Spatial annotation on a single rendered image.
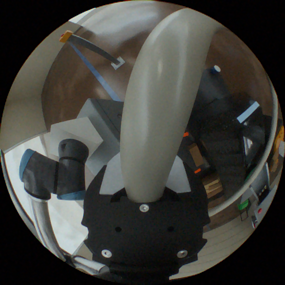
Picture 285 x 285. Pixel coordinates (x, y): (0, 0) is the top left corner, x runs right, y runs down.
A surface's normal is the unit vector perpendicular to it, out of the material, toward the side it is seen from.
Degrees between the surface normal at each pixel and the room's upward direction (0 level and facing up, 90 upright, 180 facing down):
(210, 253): 90
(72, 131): 90
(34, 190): 77
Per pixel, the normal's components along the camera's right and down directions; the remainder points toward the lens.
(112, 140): -0.28, 0.31
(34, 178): 0.82, -0.16
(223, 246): -0.60, -0.80
